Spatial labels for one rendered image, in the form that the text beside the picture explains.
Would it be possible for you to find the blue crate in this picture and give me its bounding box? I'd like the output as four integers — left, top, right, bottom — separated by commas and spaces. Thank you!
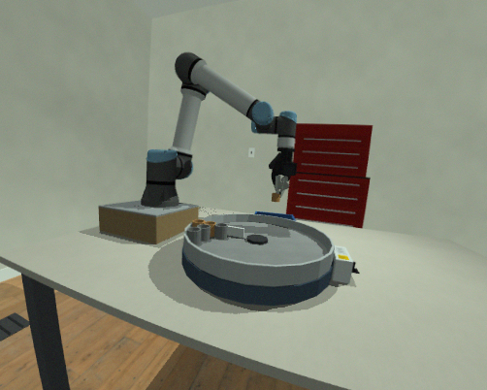
255, 211, 296, 221

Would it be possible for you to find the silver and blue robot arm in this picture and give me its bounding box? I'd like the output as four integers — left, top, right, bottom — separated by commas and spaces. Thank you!
141, 52, 297, 208

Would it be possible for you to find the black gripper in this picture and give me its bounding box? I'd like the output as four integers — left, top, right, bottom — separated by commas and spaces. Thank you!
272, 147, 297, 198

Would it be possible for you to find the grey metal sleeve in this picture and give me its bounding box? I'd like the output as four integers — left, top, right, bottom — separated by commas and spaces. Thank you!
214, 223, 228, 240
186, 227, 201, 245
197, 224, 211, 242

